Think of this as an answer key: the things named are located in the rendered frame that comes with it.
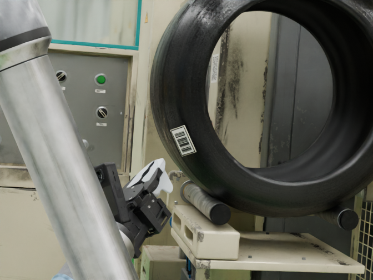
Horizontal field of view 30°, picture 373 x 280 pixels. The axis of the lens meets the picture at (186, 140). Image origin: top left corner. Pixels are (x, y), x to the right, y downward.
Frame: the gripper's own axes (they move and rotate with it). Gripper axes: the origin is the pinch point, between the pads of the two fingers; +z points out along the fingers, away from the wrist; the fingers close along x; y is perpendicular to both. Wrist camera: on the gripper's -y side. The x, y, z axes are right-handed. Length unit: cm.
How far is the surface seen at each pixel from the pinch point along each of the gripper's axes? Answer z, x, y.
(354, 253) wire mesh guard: 43, -5, 67
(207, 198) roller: 10.9, -6.0, 17.9
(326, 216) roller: 21.7, 9.7, 37.3
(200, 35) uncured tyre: 21.9, 9.1, -12.7
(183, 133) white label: 10.1, 0.5, 1.0
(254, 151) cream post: 43, -13, 27
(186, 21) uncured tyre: 24.2, 6.6, -15.9
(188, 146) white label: 9.3, 0.3, 3.7
